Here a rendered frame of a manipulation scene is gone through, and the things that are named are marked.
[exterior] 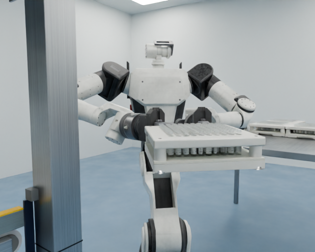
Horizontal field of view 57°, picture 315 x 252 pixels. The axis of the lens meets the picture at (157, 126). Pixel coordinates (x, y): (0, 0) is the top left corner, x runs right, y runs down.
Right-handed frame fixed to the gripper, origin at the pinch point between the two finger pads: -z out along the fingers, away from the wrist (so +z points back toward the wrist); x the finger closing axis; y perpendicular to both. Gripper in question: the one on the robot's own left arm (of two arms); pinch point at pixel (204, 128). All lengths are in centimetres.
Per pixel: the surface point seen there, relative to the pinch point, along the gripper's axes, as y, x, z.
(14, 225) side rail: 39, 13, -37
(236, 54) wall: -131, -94, 435
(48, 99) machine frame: 32, -8, -39
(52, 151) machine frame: 31.8, 0.5, -38.4
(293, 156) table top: -52, 18, 52
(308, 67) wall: -226, -62, 373
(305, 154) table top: -56, 17, 49
